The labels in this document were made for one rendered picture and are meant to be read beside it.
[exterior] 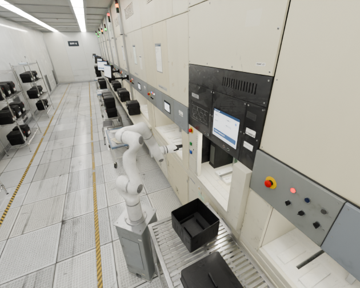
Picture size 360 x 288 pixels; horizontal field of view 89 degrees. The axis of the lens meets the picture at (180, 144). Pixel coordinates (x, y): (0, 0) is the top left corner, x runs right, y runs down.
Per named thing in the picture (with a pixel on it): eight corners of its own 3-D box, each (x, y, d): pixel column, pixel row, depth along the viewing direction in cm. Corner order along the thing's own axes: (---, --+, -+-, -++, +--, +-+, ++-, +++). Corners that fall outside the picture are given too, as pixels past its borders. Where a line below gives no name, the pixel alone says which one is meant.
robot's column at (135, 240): (127, 272, 192) (112, 224, 155) (141, 248, 214) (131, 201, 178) (150, 283, 183) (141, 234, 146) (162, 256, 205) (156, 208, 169)
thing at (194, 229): (197, 211, 166) (198, 197, 157) (219, 234, 145) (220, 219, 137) (171, 226, 153) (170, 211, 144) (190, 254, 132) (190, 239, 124)
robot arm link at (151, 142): (156, 142, 147) (167, 160, 171) (150, 129, 156) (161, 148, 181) (146, 147, 146) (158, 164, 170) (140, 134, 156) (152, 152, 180)
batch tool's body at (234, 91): (185, 220, 248) (183, 64, 155) (240, 198, 281) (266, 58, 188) (224, 289, 177) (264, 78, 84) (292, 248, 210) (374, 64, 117)
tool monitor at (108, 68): (105, 81, 415) (102, 64, 398) (127, 79, 433) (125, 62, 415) (107, 84, 382) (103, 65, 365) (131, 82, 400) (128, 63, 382)
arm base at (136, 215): (120, 222, 158) (116, 206, 149) (132, 206, 173) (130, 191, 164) (139, 228, 151) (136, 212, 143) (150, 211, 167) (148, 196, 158)
